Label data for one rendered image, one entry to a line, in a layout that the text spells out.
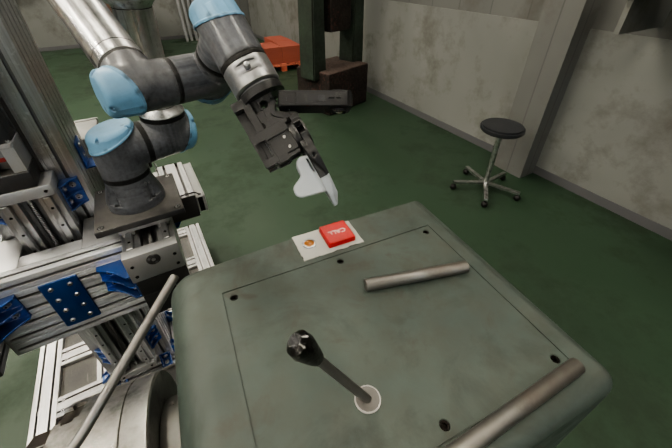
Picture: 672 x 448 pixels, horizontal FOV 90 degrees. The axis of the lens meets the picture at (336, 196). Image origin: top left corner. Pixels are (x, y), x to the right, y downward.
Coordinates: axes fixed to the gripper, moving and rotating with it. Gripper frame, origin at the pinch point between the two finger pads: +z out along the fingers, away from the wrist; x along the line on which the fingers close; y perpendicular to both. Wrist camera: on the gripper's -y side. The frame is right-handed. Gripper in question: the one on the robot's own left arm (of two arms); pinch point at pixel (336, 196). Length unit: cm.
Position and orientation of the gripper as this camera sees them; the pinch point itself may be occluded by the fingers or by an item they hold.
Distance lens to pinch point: 53.0
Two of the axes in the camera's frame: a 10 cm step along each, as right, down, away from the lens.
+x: 1.2, -0.2, -9.9
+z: 5.0, 8.6, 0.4
